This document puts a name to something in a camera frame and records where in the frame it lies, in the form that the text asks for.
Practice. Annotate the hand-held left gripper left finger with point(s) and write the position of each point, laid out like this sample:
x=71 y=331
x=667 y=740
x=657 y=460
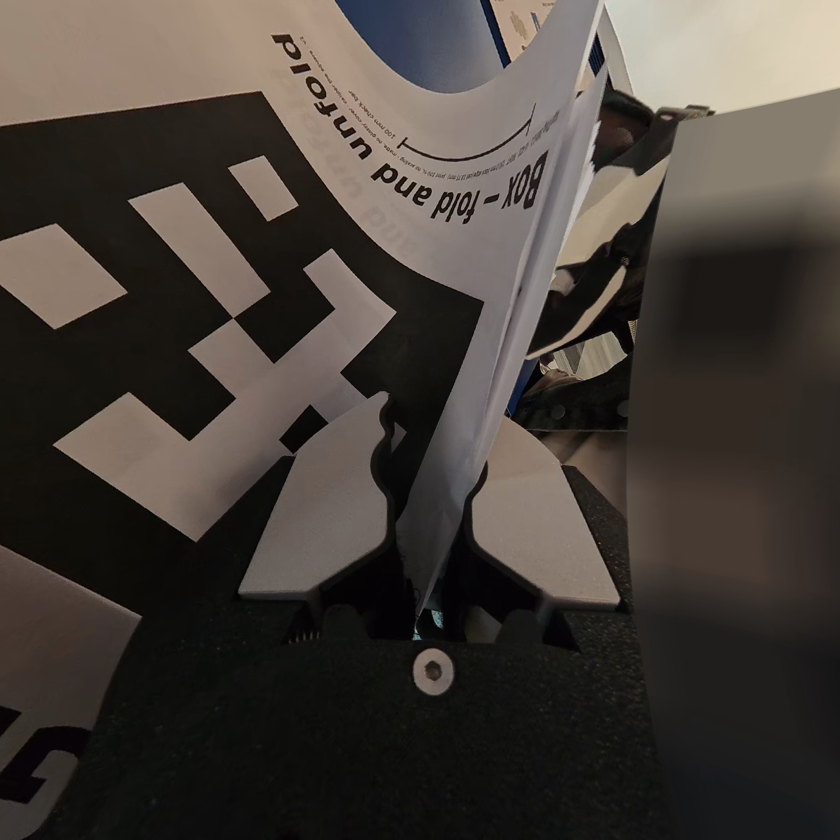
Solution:
x=328 y=518

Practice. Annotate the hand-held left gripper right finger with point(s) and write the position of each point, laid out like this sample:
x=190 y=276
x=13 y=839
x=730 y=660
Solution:
x=544 y=525

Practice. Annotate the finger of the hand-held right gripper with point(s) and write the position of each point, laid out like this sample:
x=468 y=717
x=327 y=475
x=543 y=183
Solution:
x=590 y=325
x=617 y=193

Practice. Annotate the plain white paper sheet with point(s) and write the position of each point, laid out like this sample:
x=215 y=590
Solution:
x=754 y=151

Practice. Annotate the white sheet with black marker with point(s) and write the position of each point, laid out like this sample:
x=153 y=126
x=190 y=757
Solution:
x=164 y=79

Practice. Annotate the printed instruction sheet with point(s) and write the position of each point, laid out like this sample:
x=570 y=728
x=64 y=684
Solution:
x=525 y=19

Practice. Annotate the white sheet with bold title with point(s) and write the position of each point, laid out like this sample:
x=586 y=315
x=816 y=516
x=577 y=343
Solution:
x=52 y=630

